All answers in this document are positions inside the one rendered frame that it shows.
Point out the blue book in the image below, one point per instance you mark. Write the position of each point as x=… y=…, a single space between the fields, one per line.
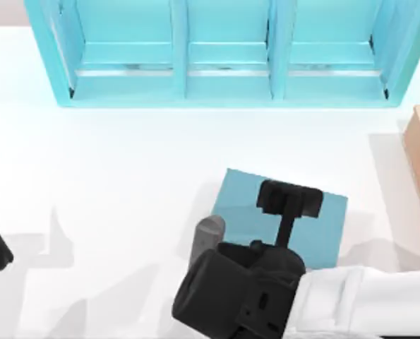
x=238 y=208

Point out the shallow salmon-coloured box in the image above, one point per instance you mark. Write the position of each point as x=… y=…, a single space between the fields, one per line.
x=419 y=148

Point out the light blue rack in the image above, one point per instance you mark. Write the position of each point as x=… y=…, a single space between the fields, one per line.
x=231 y=84

